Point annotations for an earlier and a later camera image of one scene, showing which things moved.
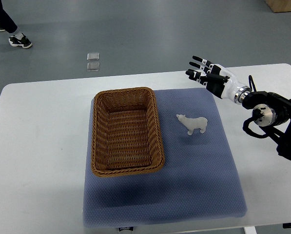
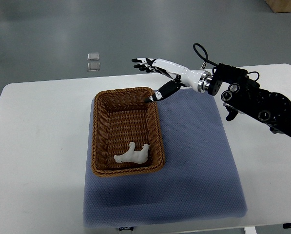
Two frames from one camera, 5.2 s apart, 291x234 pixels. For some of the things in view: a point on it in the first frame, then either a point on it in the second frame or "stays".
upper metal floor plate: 93,56 stays
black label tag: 128,228 stays
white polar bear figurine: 192,124 to 138,157
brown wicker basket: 126,133 stays
